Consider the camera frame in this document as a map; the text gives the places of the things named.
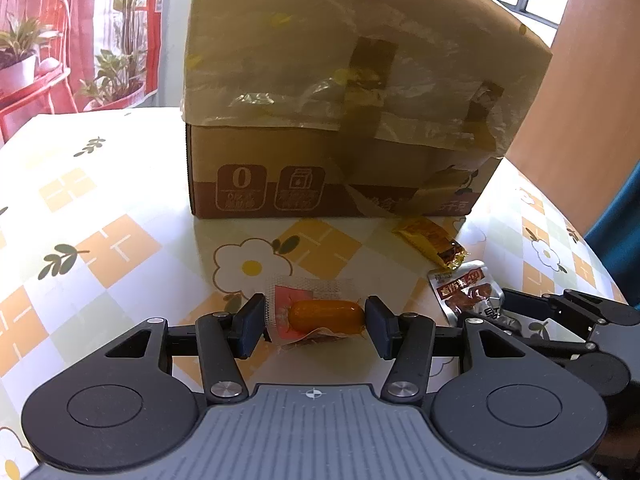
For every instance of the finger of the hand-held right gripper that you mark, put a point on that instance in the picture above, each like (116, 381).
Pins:
(550, 342)
(565, 305)

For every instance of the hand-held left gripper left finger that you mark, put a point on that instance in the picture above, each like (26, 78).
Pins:
(250, 327)

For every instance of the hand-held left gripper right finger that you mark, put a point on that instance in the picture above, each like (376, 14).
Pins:
(378, 329)

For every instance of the clear sausage packet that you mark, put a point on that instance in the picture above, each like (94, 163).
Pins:
(320, 312)

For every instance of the silver red snack packet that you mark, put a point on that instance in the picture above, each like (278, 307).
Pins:
(462, 292)

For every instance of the brown cardboard box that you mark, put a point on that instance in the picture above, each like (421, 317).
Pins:
(260, 185)

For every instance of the yellow-dotted clear plastic bag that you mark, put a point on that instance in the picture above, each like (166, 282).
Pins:
(280, 35)

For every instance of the teal cloth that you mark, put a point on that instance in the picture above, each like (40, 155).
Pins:
(617, 240)

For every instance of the golden snack packet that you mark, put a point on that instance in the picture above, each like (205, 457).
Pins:
(425, 237)

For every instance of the checked floral tablecloth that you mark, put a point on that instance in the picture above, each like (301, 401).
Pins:
(125, 220)

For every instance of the red plant wall poster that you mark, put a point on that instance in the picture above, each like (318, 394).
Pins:
(60, 35)

